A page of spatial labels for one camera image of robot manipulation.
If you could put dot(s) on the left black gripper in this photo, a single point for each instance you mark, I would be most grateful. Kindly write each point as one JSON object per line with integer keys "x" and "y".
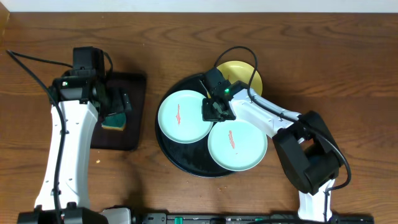
{"x": 121, "y": 101}

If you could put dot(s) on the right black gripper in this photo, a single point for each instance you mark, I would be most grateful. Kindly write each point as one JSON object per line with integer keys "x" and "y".
{"x": 206, "y": 116}

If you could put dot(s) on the green yellow sponge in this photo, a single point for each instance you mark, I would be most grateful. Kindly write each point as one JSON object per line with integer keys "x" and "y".
{"x": 115, "y": 122}

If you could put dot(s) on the light green plate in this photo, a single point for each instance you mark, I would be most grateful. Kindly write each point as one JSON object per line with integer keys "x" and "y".
{"x": 237, "y": 145}
{"x": 180, "y": 117}

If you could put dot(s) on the yellow plate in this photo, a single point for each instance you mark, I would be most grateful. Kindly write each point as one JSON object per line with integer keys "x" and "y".
{"x": 236, "y": 70}

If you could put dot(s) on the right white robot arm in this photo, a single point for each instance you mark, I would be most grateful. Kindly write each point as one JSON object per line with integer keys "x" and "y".
{"x": 307, "y": 152}

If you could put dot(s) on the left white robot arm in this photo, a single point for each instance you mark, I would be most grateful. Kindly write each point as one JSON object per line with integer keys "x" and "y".
{"x": 64, "y": 197}

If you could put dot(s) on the dark rectangular tray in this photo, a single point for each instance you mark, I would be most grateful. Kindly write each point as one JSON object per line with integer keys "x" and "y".
{"x": 128, "y": 139}

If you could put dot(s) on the round black tray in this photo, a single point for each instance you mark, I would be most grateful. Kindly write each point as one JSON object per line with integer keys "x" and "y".
{"x": 192, "y": 158}

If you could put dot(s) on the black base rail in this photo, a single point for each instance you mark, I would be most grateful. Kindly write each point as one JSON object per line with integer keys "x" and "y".
{"x": 162, "y": 218}

